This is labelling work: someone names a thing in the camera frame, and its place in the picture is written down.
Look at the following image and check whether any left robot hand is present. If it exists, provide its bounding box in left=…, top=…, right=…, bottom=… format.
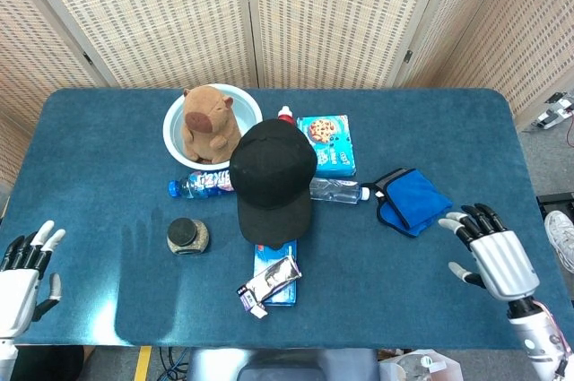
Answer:
left=0, top=220, right=66, bottom=340

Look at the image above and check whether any blue felt table cover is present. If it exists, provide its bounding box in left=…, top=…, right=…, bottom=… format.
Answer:
left=0, top=87, right=569, bottom=351

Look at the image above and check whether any clear plastic water bottle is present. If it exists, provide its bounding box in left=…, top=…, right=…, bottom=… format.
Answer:
left=309, top=177, right=371, bottom=205

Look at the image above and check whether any white sneaker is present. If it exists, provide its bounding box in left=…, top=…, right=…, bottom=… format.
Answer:
left=544, top=210, right=574, bottom=273

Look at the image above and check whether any grey robot torso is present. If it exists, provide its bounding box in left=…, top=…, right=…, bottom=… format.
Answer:
left=186, top=347, right=381, bottom=381

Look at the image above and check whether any black baseball cap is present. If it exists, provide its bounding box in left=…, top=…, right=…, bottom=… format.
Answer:
left=229, top=119, right=318, bottom=250

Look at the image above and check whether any blue cookie box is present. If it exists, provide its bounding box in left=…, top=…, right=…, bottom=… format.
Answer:
left=295, top=114, right=358, bottom=178

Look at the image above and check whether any white round basin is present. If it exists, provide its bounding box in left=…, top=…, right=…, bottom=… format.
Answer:
left=162, top=83, right=264, bottom=169

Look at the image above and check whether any blue cable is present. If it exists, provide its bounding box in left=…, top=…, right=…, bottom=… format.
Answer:
left=156, top=347, right=192, bottom=381

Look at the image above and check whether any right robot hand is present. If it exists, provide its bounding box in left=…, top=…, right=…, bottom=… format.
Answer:
left=438, top=203, right=541, bottom=302

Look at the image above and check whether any folded blue cloth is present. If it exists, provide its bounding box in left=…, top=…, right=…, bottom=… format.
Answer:
left=370, top=168, right=454, bottom=238

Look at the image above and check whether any white floor device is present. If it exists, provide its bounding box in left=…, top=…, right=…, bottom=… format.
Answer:
left=522, top=91, right=574, bottom=134

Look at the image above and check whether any blue bottle with purple label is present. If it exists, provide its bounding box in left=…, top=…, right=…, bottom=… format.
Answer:
left=168, top=169, right=238, bottom=200

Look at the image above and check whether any brown capybara plush toy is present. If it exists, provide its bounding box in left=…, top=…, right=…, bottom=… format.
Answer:
left=180, top=85, right=243, bottom=165

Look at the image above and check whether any black equipment base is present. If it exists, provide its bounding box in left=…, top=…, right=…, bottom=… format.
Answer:
left=536, top=192, right=574, bottom=217

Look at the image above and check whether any woven folding screen panel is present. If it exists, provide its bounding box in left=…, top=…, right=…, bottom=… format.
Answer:
left=8, top=0, right=260, bottom=89
left=0, top=0, right=111, bottom=187
left=244, top=0, right=452, bottom=89
left=394, top=0, right=574, bottom=131

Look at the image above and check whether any clear plastic container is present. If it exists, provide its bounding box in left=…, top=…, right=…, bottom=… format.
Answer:
left=379, top=351, right=463, bottom=381

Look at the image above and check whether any silver snack wrapper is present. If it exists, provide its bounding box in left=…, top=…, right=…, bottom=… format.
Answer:
left=236, top=254, right=302, bottom=320

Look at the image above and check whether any glass jar with black lid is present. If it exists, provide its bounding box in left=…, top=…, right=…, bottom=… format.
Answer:
left=166, top=217, right=210, bottom=256

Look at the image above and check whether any blue Oreo box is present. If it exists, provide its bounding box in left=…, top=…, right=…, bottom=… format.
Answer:
left=253, top=239, right=299, bottom=308

